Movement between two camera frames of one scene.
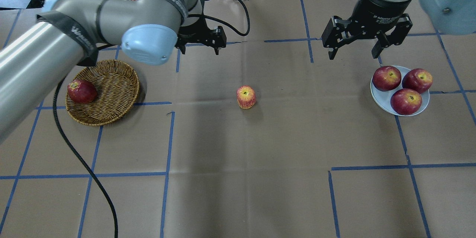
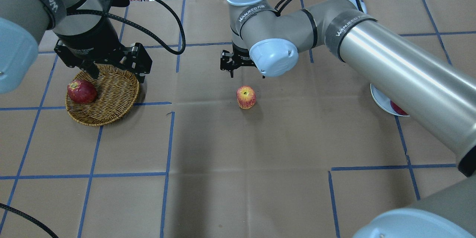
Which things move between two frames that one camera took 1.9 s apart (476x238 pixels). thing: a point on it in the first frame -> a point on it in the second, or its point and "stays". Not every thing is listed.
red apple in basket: [81, 91] stays
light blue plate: [383, 98] stays
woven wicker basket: [118, 90] stays
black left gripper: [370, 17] -> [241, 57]
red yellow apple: [246, 97] stays
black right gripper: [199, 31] -> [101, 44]
